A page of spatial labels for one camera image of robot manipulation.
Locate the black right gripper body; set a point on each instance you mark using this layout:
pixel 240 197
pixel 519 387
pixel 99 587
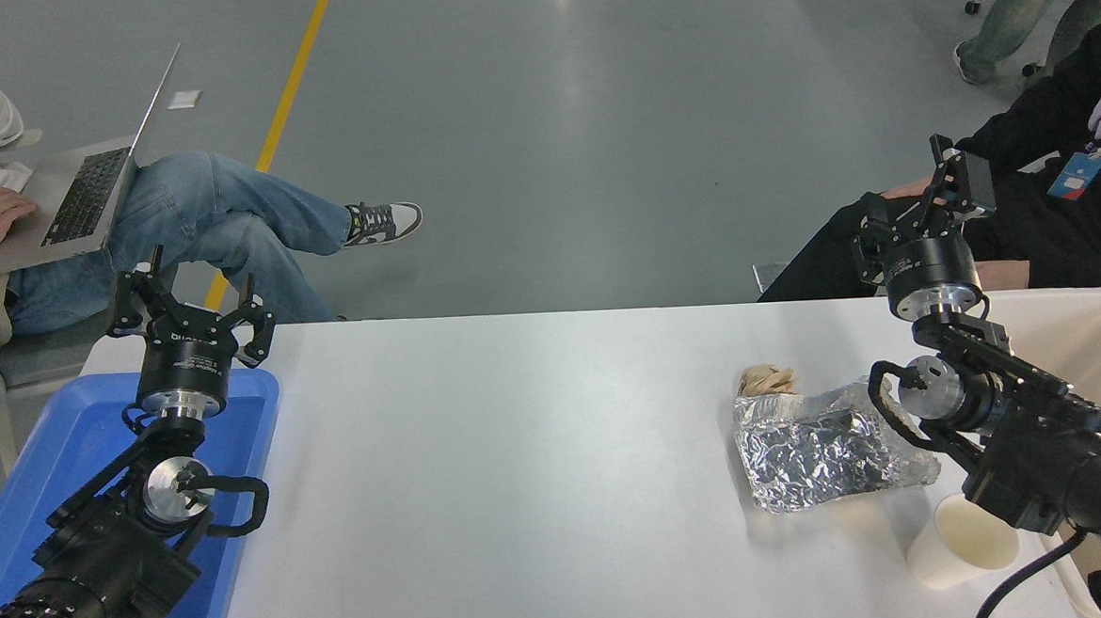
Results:
pixel 935 265

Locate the grey chair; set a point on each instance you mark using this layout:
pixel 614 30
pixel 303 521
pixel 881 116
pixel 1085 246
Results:
pixel 44 350

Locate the person with laptop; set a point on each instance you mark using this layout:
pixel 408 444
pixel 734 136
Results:
pixel 187 206

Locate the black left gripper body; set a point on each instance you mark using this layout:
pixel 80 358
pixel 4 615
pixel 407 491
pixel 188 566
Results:
pixel 184 361

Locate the person's hand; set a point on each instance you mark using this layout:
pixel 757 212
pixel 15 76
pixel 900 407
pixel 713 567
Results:
pixel 907 189

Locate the crumpled silver foil tray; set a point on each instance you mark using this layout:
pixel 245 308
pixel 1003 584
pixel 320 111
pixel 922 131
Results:
pixel 813 455

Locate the blue name badge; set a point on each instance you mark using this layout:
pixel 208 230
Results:
pixel 1076 176

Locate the metal floor plate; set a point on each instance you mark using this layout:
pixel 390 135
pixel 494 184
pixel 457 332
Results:
pixel 763 277

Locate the white paper cup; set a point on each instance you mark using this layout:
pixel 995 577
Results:
pixel 954 547

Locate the large pale bin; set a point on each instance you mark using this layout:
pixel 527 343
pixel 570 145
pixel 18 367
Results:
pixel 1080 338

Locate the blue plastic tray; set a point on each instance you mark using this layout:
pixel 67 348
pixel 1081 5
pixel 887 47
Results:
pixel 49 448

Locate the crumpled tan paper ball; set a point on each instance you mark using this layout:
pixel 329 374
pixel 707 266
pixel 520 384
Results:
pixel 766 381

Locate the silver laptop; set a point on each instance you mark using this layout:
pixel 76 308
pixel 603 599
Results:
pixel 83 197

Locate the seated person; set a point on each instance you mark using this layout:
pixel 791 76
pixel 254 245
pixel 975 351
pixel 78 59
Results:
pixel 1055 226

